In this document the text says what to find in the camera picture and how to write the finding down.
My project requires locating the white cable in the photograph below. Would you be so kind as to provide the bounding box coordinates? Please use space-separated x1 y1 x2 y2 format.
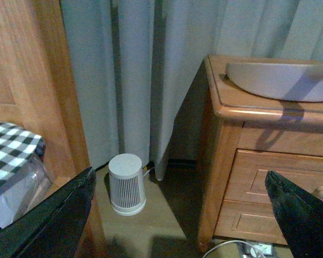
204 240 244 258

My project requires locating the wooden bed frame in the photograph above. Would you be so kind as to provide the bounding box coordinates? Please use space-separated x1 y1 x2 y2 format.
0 0 108 258

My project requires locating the wooden nightstand with drawers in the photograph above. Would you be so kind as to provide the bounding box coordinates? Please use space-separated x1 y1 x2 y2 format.
198 55 323 251

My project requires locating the grey-white curtain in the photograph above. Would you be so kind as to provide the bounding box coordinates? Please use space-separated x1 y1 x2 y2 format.
60 1 323 180

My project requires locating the black white checkered bedsheet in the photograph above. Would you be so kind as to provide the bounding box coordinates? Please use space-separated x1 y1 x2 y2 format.
0 121 45 187

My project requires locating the beige plastic dustpan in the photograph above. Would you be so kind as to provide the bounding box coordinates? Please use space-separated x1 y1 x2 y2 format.
225 62 323 103

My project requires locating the white cylindrical air purifier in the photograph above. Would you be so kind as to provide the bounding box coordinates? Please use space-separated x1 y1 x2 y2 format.
108 153 146 216

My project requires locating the clear plastic storage bin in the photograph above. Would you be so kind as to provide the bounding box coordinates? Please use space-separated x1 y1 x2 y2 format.
0 155 54 229

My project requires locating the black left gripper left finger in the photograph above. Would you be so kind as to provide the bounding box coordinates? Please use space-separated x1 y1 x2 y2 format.
0 167 96 257

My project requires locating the white power strip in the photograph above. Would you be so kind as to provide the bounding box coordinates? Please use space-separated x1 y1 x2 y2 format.
237 242 278 257

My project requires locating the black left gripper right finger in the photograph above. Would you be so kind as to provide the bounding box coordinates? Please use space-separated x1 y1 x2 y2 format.
265 170 323 257

